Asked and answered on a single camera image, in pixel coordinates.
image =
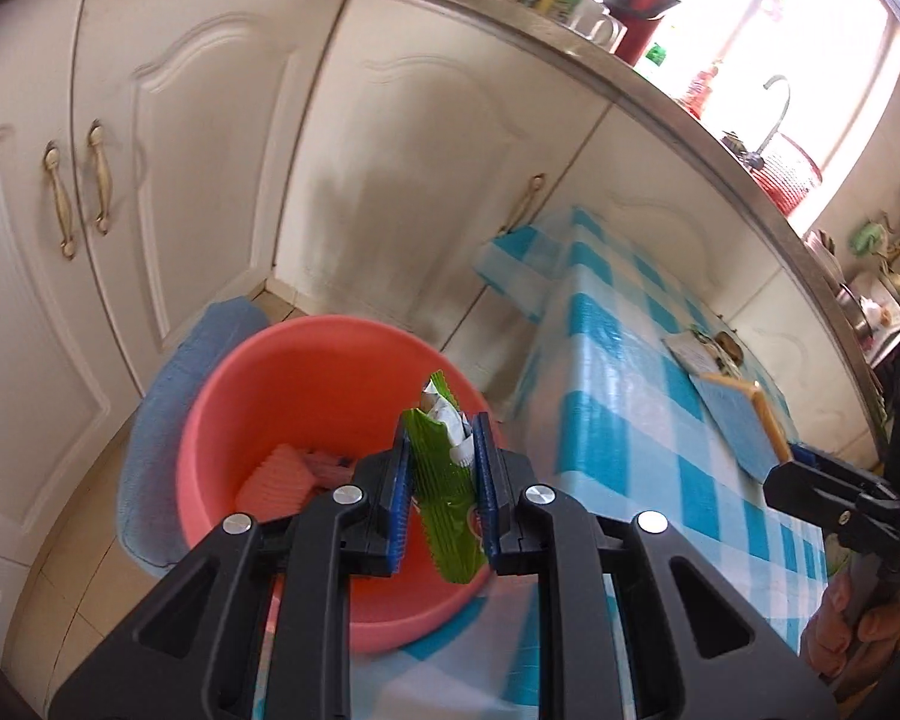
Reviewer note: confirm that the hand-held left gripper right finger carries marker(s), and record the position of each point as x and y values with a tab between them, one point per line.
486	510

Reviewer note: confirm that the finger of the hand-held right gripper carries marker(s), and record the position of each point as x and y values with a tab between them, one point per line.
802	487

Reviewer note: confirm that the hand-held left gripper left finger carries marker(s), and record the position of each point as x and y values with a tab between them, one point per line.
399	510

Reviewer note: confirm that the bright green snack packet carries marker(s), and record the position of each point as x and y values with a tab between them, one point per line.
442	495

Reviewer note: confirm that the blue board tan edge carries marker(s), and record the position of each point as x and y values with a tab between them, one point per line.
742	420

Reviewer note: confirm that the red plastic basin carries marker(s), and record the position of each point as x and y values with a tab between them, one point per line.
270	390

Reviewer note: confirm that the person's right hand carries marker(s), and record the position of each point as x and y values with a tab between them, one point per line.
829	630

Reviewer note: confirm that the pink ridged object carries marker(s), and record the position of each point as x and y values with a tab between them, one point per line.
277	480

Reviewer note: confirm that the stack of plates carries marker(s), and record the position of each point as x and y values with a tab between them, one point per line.
821	251

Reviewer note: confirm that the green hanging glove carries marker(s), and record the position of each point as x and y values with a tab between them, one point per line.
866	236

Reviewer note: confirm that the blue fuzzy floor mat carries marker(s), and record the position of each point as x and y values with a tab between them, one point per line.
150	427

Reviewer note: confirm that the red plastic basket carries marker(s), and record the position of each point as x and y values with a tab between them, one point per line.
787	172

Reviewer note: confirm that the steel kitchen faucet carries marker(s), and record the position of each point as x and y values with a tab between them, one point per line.
772	112

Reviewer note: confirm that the white kitchen base cabinets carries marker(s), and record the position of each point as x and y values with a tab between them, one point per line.
195	165

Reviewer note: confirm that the red plastic bottle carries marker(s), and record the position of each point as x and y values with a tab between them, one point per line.
699	90

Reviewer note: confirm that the kitchen window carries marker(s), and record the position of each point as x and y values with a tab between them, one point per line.
810	37

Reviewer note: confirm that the green plastic bottle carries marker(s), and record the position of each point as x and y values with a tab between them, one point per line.
658	56

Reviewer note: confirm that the white mug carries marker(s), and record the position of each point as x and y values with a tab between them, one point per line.
596	22

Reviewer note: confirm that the grey stone countertop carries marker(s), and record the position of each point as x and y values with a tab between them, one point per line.
457	7

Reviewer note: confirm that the red thermos flask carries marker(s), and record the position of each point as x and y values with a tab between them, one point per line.
645	4

